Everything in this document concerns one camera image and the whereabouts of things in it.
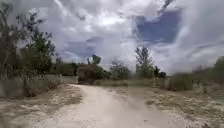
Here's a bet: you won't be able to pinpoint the row of trees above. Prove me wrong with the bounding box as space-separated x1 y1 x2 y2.
0 3 224 85

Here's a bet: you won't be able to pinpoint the pale dirt path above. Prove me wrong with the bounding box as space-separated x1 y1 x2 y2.
31 83 188 128

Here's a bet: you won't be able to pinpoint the dry bushes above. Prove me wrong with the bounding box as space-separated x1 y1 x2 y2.
0 73 79 99
164 71 224 93

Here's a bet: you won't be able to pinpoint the dry grass ground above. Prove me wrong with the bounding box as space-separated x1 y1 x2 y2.
0 83 84 128
96 79 224 128

